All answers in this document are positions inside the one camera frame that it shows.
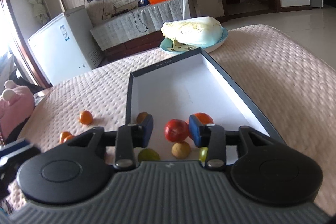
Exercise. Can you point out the napa cabbage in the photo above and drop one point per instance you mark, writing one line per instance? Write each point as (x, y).
(195, 31)

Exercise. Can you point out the small brown longan fruit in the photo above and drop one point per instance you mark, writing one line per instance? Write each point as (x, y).
(181, 150)

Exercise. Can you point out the cloth covered tv cabinet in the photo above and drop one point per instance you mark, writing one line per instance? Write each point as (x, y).
(139, 29)

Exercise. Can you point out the small orange tangerine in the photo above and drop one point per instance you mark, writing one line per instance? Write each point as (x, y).
(86, 117)

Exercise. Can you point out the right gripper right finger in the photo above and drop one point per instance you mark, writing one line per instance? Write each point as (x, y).
(211, 136)

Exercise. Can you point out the white chest freezer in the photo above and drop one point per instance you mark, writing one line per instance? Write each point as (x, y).
(64, 47)

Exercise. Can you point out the pink plush toy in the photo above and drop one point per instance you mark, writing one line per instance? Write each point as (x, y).
(17, 104)

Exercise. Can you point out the orange mandarin in tray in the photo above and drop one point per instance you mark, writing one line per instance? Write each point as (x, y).
(204, 118)

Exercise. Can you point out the dark brown round fruit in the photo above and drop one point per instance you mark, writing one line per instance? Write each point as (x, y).
(141, 116)

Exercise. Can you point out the green tomato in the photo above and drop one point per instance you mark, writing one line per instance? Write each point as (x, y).
(203, 154)

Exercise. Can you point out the large red apple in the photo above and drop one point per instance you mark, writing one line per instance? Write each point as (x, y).
(176, 130)

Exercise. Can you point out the round orange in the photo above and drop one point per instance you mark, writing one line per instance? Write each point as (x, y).
(65, 136)

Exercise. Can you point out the dark grey cardboard tray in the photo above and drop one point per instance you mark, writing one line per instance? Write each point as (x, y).
(190, 83)

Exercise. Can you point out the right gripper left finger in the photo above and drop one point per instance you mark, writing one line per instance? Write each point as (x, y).
(131, 136)

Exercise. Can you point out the pink quilted bedspread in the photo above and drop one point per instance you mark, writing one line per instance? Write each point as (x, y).
(294, 89)

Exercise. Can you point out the light blue plate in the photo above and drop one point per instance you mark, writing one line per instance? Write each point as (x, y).
(173, 48)

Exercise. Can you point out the yellow green fruit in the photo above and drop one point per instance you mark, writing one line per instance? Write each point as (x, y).
(148, 154)

